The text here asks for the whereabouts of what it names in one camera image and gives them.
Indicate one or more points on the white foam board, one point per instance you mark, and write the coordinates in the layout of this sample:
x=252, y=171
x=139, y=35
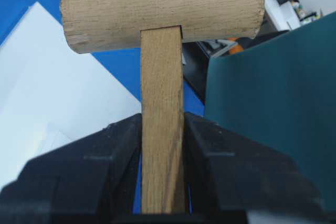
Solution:
x=50, y=95

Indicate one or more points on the blue table cloth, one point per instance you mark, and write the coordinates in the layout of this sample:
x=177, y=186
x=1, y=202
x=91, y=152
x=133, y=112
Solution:
x=124, y=65

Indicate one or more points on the wooden mallet hammer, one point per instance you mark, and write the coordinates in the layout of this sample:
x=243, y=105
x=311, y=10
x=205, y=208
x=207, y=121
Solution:
x=159, y=28

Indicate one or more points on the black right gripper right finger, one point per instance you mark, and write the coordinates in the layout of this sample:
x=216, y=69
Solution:
x=228, y=172

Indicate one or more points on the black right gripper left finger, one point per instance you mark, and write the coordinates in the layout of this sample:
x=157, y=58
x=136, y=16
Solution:
x=91, y=180

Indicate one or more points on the background desk clutter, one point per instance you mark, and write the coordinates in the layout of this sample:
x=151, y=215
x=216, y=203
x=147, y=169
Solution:
x=280, y=16

